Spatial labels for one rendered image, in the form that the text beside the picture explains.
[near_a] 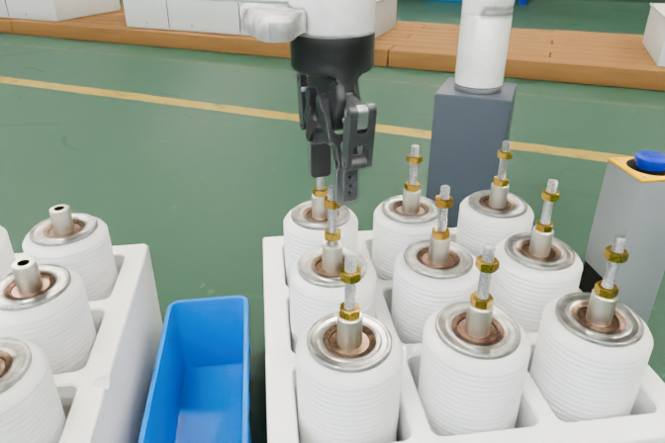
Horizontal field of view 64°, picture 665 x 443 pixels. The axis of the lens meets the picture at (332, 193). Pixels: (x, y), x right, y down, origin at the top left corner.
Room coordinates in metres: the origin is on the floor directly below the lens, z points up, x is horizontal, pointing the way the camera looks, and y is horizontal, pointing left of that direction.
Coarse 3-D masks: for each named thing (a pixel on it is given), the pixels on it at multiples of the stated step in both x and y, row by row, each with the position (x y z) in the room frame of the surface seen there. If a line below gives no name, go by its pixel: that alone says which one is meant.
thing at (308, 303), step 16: (368, 272) 0.48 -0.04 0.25; (304, 288) 0.45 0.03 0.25; (320, 288) 0.45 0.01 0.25; (336, 288) 0.45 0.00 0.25; (368, 288) 0.46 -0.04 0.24; (304, 304) 0.45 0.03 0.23; (320, 304) 0.44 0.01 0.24; (336, 304) 0.44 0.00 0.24; (368, 304) 0.46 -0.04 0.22; (304, 320) 0.45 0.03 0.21
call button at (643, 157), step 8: (640, 152) 0.62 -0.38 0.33; (648, 152) 0.62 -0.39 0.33; (656, 152) 0.62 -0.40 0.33; (640, 160) 0.60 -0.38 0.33; (648, 160) 0.60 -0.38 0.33; (656, 160) 0.60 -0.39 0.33; (664, 160) 0.60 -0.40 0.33; (648, 168) 0.60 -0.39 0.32; (656, 168) 0.60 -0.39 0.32; (664, 168) 0.60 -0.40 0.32
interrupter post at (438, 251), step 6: (432, 240) 0.49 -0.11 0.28; (438, 240) 0.49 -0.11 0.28; (444, 240) 0.49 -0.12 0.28; (432, 246) 0.49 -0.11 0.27; (438, 246) 0.49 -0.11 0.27; (444, 246) 0.49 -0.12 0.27; (432, 252) 0.49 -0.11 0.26; (438, 252) 0.49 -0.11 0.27; (444, 252) 0.49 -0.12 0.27; (432, 258) 0.49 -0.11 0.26; (438, 258) 0.49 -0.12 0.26; (444, 258) 0.49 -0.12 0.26; (438, 264) 0.49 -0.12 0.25
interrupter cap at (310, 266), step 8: (320, 248) 0.52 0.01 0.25; (344, 248) 0.52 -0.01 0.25; (304, 256) 0.50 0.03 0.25; (312, 256) 0.50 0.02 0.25; (320, 256) 0.50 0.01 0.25; (344, 256) 0.50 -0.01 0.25; (360, 256) 0.50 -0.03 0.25; (304, 264) 0.49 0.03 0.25; (312, 264) 0.49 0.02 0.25; (320, 264) 0.49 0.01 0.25; (360, 264) 0.49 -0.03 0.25; (304, 272) 0.47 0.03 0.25; (312, 272) 0.47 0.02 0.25; (320, 272) 0.48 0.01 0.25; (328, 272) 0.48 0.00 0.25; (336, 272) 0.48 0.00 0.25; (312, 280) 0.46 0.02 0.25; (320, 280) 0.46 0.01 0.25; (328, 280) 0.46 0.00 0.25; (336, 280) 0.46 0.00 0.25
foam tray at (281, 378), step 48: (288, 288) 0.54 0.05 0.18; (384, 288) 0.54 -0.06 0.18; (288, 336) 0.46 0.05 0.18; (528, 336) 0.46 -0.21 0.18; (288, 384) 0.39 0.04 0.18; (528, 384) 0.39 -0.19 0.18; (288, 432) 0.33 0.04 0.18; (432, 432) 0.33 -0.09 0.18; (480, 432) 0.33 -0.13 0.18; (528, 432) 0.33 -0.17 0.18; (576, 432) 0.33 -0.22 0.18; (624, 432) 0.33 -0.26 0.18
